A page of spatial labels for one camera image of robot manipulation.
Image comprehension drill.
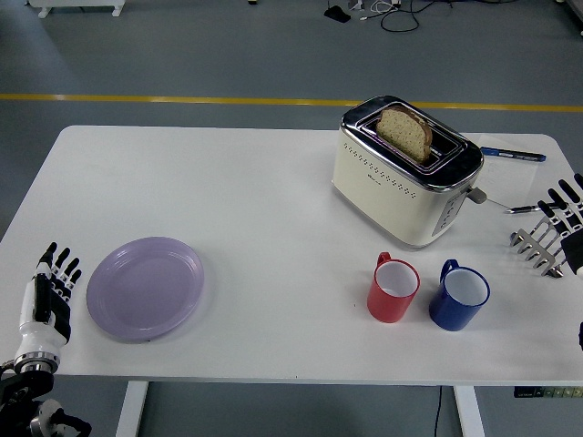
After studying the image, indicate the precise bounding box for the bread slice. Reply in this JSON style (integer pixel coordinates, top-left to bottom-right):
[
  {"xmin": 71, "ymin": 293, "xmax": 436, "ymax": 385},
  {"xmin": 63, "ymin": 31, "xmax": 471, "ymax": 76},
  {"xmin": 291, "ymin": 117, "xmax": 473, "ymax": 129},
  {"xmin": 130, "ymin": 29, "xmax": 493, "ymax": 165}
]
[{"xmin": 374, "ymin": 107, "xmax": 435, "ymax": 166}]

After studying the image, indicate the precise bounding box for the blue marker pen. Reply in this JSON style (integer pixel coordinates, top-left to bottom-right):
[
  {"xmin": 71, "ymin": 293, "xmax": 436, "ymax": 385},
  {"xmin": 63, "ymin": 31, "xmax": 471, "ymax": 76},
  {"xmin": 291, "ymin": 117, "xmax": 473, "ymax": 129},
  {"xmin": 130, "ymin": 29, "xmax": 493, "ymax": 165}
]
[{"xmin": 479, "ymin": 145, "xmax": 547, "ymax": 163}]

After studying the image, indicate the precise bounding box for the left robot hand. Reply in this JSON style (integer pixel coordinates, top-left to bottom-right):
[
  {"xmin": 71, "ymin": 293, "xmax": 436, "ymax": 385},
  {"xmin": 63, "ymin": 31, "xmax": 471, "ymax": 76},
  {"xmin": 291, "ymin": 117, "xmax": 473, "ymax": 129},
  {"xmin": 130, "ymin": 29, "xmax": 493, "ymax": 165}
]
[{"xmin": 15, "ymin": 242, "xmax": 85, "ymax": 361}]

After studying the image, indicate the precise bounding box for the cream and chrome toaster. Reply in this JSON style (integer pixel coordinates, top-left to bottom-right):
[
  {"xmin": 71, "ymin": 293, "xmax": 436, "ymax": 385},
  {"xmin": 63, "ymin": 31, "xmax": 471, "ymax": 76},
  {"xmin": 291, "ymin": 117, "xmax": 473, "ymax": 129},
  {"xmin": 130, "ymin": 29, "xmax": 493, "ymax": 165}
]
[{"xmin": 331, "ymin": 94, "xmax": 490, "ymax": 250}]

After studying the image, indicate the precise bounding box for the red mug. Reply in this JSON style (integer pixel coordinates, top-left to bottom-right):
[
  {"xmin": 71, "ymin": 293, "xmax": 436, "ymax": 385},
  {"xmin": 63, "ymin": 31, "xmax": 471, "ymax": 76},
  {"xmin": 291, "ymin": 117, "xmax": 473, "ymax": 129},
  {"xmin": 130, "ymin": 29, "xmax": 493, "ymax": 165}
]
[{"xmin": 366, "ymin": 251, "xmax": 421, "ymax": 325}]

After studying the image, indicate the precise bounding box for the blue mug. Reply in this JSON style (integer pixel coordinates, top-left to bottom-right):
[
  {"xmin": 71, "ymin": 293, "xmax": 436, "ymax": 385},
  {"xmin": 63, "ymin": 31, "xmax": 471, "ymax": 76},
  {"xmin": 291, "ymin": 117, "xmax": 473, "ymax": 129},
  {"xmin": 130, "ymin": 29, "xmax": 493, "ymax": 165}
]
[{"xmin": 428, "ymin": 259, "xmax": 492, "ymax": 332}]

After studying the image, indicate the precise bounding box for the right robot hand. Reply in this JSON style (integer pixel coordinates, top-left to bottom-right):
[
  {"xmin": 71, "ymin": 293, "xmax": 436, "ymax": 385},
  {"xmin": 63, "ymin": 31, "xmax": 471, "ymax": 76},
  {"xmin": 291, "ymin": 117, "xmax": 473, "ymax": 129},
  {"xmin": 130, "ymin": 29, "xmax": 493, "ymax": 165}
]
[{"xmin": 536, "ymin": 171, "xmax": 583, "ymax": 279}]

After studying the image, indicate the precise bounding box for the white floor cable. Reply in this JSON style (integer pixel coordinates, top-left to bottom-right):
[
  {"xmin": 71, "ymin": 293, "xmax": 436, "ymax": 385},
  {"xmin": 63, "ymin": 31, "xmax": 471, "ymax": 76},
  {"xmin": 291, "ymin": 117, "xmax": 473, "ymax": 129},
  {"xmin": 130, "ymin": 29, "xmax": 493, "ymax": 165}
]
[{"xmin": 348, "ymin": 0, "xmax": 403, "ymax": 22}]

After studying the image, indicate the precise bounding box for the white table leg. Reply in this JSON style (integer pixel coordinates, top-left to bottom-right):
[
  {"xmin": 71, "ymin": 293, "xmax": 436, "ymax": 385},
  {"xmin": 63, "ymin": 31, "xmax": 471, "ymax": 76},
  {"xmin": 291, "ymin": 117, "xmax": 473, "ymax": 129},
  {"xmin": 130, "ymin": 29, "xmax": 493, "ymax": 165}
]
[
  {"xmin": 452, "ymin": 385, "xmax": 486, "ymax": 437},
  {"xmin": 113, "ymin": 381, "xmax": 149, "ymax": 437}
]

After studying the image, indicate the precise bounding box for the white furniture base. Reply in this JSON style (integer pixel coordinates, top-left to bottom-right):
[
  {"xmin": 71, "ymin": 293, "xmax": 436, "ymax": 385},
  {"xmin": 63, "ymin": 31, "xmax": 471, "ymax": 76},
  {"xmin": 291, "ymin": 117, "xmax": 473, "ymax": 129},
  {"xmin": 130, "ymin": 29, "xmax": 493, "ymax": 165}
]
[{"xmin": 26, "ymin": 0, "xmax": 127, "ymax": 19}]

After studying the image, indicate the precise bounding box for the purple plastic plate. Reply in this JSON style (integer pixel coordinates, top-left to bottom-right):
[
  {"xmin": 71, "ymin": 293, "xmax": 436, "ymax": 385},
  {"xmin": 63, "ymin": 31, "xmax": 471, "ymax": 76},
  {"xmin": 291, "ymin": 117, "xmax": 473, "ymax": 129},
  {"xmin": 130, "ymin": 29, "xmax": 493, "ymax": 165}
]
[{"xmin": 86, "ymin": 235, "xmax": 206, "ymax": 345}]

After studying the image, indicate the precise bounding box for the thin black hanging cable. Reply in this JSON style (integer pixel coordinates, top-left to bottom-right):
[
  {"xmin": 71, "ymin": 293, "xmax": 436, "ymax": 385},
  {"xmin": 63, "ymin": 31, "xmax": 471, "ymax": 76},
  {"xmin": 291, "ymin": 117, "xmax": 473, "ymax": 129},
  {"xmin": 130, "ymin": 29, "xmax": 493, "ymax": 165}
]
[{"xmin": 432, "ymin": 385, "xmax": 445, "ymax": 437}]

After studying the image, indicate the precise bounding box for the black floor cable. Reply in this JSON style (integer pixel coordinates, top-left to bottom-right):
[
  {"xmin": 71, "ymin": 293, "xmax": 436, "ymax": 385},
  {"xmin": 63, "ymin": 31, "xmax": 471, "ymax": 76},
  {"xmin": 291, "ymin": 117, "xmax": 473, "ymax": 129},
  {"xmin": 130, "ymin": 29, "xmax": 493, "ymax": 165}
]
[{"xmin": 379, "ymin": 0, "xmax": 462, "ymax": 34}]

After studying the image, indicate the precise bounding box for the black floor pedal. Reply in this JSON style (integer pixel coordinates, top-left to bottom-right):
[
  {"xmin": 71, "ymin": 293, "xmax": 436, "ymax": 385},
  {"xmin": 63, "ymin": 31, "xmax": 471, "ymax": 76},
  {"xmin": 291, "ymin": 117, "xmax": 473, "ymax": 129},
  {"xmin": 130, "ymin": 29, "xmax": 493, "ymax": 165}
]
[{"xmin": 323, "ymin": 5, "xmax": 353, "ymax": 24}]

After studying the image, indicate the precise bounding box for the yellow floor tape line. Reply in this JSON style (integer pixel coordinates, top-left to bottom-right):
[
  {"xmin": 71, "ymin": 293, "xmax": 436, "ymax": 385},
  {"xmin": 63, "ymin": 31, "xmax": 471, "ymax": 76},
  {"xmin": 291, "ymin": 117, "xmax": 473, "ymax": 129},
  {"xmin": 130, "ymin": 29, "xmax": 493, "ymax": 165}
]
[{"xmin": 0, "ymin": 92, "xmax": 583, "ymax": 114}]

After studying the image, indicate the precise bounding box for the table height control panel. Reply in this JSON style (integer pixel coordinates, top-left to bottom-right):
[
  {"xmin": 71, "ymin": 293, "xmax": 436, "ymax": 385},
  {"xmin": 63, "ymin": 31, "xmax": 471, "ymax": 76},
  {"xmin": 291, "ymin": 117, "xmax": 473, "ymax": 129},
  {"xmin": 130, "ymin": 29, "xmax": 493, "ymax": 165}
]
[{"xmin": 513, "ymin": 385, "xmax": 583, "ymax": 400}]

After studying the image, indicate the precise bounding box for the metal toast rack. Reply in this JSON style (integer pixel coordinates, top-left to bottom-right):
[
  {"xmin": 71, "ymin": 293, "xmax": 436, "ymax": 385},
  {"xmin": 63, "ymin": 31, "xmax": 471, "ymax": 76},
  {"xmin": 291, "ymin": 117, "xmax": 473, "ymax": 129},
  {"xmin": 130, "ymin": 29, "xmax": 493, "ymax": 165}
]
[{"xmin": 508, "ymin": 216, "xmax": 568, "ymax": 280}]

